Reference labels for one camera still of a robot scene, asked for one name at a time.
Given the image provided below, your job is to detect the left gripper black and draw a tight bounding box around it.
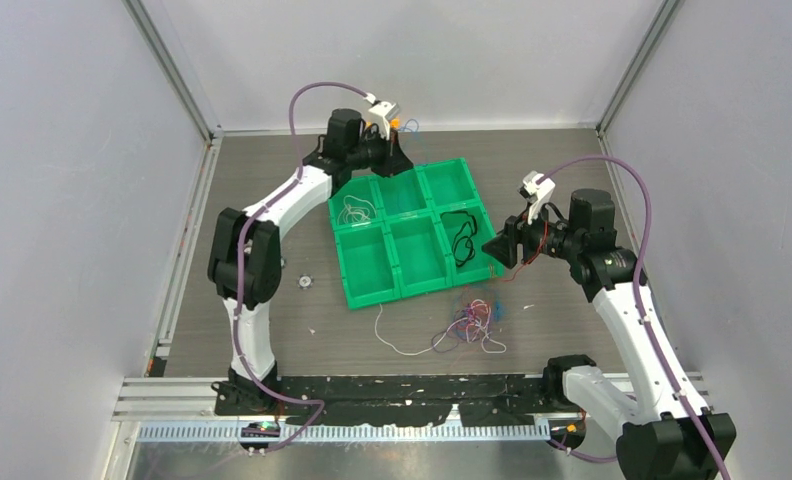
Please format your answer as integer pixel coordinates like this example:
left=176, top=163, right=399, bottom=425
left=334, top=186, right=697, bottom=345
left=346, top=127, right=412, bottom=179

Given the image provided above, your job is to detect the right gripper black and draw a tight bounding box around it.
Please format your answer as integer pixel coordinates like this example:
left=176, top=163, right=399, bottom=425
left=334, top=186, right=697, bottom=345
left=482, top=198, right=583, bottom=269

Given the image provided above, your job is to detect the red cable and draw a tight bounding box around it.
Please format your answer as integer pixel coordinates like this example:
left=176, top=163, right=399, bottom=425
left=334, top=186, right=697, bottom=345
left=501, top=218, right=550, bottom=283

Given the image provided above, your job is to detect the blue cable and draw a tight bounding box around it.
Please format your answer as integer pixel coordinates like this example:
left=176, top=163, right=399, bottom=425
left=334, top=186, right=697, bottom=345
left=399, top=119, right=427, bottom=164

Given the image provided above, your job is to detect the white cable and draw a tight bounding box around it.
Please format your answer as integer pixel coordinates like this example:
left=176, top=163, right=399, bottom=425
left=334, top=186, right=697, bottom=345
left=339, top=193, right=376, bottom=227

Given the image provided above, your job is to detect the black cable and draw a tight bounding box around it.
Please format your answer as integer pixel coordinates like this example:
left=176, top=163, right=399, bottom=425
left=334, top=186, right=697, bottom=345
left=443, top=210, right=480, bottom=268

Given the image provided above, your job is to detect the coloured cable bundle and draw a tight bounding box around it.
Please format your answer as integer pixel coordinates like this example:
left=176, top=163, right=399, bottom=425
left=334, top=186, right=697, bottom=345
left=374, top=288, right=509, bottom=358

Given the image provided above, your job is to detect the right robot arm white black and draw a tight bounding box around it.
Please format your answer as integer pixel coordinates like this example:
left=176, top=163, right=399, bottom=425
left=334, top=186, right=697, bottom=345
left=482, top=188, right=737, bottom=479

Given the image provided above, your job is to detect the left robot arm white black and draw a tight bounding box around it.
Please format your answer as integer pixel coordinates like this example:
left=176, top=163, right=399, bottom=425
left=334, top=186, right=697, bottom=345
left=208, top=102, right=414, bottom=414

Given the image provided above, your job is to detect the orange triangular plastic piece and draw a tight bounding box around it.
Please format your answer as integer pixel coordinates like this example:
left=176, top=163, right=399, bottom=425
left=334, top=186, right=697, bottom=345
left=391, top=118, right=420, bottom=133

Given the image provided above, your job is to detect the green plastic bin tray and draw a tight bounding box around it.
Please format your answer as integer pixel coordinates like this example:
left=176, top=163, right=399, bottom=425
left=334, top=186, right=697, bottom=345
left=327, top=158, right=503, bottom=310

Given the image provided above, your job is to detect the poker chip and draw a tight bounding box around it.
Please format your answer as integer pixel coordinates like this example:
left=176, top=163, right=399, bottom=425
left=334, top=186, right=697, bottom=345
left=297, top=274, right=314, bottom=290

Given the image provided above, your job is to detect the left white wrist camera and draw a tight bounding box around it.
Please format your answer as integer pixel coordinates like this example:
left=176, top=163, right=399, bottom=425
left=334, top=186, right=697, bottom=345
left=368, top=100, right=400, bottom=141

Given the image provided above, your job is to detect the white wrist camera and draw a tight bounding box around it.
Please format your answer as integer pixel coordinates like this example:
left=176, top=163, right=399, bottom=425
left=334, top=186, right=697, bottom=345
left=520, top=171, right=556, bottom=225
left=368, top=100, right=400, bottom=141

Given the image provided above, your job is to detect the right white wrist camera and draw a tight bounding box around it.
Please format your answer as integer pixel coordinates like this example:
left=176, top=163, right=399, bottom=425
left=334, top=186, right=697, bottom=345
left=520, top=171, right=556, bottom=225

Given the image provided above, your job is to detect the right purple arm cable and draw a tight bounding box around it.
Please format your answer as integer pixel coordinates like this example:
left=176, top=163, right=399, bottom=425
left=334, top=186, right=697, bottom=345
left=535, top=154, right=735, bottom=480

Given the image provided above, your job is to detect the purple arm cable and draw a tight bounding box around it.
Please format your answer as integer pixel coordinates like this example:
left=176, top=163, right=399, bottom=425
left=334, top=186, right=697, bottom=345
left=233, top=81, right=377, bottom=455
left=535, top=154, right=735, bottom=480

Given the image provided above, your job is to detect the perforated metal rail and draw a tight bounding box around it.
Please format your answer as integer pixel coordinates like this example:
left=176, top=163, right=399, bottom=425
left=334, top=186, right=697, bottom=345
left=137, top=419, right=551, bottom=444

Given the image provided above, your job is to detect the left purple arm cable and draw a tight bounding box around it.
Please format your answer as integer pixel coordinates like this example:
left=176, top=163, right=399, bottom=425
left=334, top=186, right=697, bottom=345
left=233, top=81, right=377, bottom=455

